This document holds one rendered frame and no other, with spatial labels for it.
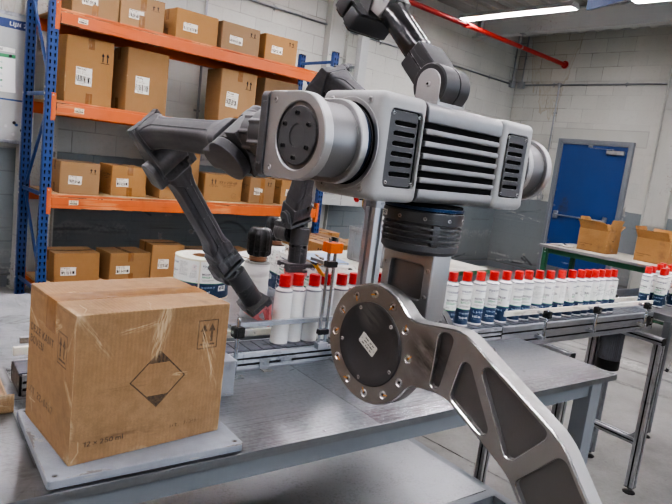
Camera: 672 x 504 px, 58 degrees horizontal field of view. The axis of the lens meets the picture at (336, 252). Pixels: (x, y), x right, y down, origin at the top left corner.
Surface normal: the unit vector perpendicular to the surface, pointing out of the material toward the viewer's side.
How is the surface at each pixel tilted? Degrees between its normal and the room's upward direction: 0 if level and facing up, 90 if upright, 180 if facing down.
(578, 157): 90
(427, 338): 90
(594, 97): 90
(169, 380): 90
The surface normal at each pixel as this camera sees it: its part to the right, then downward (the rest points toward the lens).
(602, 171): -0.74, 0.01
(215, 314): 0.67, 0.19
